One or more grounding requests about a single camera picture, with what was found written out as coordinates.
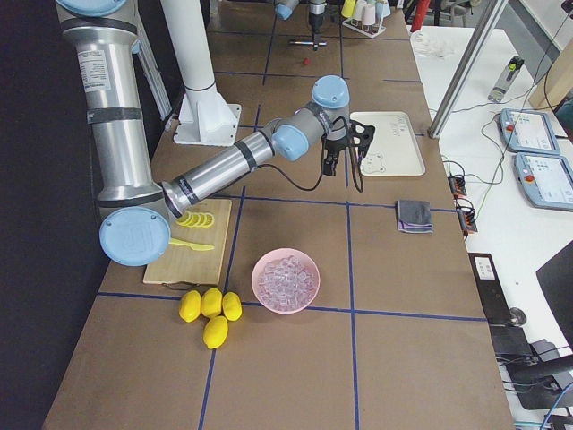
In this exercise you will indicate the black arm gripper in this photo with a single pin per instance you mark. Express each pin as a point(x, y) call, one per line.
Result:
point(315, 10)

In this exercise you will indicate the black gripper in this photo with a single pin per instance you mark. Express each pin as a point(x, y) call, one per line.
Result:
point(333, 147)

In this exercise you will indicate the steel muddler black tip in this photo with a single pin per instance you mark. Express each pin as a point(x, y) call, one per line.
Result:
point(296, 42)

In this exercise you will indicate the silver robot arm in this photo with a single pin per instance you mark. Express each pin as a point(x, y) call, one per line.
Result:
point(136, 210)
point(285, 8)

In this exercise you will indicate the pink bowl of ice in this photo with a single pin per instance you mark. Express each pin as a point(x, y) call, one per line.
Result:
point(285, 280)

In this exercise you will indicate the rack of pastel cups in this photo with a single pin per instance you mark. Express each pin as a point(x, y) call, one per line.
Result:
point(365, 16)

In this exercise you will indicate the cream bear tray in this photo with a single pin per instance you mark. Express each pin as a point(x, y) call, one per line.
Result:
point(394, 150)

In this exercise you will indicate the grey purple folded cloth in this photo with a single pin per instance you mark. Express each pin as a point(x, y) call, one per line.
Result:
point(414, 216)

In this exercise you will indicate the lemon slices row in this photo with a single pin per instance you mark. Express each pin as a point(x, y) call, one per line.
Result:
point(193, 219)

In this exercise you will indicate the yellow plastic knife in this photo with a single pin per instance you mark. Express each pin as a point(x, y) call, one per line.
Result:
point(194, 246)

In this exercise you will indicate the wooden cutting board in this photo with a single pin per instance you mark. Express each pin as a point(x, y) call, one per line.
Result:
point(182, 264)

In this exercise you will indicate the yellow lemon right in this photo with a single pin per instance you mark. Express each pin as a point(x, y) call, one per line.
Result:
point(232, 306)

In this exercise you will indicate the yellow lemon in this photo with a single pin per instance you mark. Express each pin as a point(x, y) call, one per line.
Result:
point(215, 332)
point(190, 306)
point(232, 306)
point(211, 303)

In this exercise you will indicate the yellow lemon middle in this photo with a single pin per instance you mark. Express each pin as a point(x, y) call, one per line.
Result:
point(211, 303)

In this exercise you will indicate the upper teach pendant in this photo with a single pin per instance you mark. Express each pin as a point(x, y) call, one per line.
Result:
point(528, 131)

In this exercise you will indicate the teach pendant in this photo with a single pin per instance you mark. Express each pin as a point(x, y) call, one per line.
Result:
point(546, 180)
point(528, 131)

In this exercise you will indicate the clear drink bottle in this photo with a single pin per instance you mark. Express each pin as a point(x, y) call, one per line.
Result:
point(506, 78)

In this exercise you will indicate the yellow lemon far left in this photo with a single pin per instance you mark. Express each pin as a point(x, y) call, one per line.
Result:
point(190, 306)

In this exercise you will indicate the yellow lemon front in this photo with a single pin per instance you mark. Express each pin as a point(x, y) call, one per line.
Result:
point(215, 332)

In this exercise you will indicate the lower teach pendant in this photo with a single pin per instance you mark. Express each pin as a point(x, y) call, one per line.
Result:
point(546, 180)

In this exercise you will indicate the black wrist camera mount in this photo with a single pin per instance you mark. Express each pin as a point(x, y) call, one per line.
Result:
point(361, 137)

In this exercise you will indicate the aluminium frame post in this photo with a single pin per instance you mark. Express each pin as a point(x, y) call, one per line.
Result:
point(474, 48)

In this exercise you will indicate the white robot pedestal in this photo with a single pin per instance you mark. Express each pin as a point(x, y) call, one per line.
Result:
point(205, 118)

